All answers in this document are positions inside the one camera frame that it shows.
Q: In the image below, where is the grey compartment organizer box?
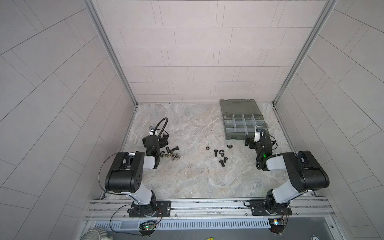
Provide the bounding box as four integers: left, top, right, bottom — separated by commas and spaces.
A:
220, 100, 269, 140

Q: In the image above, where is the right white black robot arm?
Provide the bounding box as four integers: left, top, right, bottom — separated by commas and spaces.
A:
246, 130, 330, 215

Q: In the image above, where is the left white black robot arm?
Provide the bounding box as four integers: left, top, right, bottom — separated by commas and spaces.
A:
105, 134, 169, 211

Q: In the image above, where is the silver nuts pile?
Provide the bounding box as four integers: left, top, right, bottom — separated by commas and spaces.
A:
167, 152, 181, 161

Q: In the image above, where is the right controller board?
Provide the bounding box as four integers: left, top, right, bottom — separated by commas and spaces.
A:
268, 218, 286, 234

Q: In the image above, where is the controller board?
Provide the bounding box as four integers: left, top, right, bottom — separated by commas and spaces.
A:
268, 218, 286, 234
139, 221, 158, 236

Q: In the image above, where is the left controller board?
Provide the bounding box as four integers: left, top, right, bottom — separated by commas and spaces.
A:
139, 221, 158, 236

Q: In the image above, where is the white fan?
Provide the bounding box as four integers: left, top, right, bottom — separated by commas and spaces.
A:
80, 228, 113, 240

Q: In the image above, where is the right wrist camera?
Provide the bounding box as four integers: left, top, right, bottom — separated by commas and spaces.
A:
254, 127, 263, 142

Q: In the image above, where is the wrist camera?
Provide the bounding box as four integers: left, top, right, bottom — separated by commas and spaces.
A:
254, 127, 263, 142
149, 126, 156, 135

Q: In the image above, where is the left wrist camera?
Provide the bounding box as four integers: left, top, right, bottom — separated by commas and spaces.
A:
149, 126, 156, 135

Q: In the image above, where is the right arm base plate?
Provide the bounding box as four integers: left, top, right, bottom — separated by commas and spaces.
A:
244, 200, 292, 216

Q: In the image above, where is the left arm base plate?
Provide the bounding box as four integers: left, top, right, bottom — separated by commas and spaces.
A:
128, 201, 172, 218

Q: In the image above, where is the aluminium rail frame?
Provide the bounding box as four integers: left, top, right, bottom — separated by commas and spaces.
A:
84, 196, 336, 221

